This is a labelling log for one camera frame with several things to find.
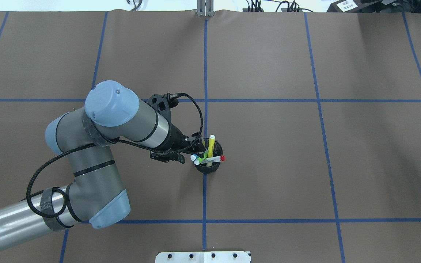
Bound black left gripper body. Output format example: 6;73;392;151
150;124;196;163

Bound blue marker pen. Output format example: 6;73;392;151
190;154;200;161

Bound green highlighter pen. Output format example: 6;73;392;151
193;152;208;165

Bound yellow highlighter pen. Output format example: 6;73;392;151
208;135;215;157

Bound red white marker pen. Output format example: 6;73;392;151
200;156;226;164

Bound black mesh pen cup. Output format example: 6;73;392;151
194;140;223;174

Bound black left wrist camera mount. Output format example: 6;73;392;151
146;93;179;121

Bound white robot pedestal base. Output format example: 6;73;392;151
155;251;252;263

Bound aluminium frame post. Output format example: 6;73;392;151
196;0;215;17

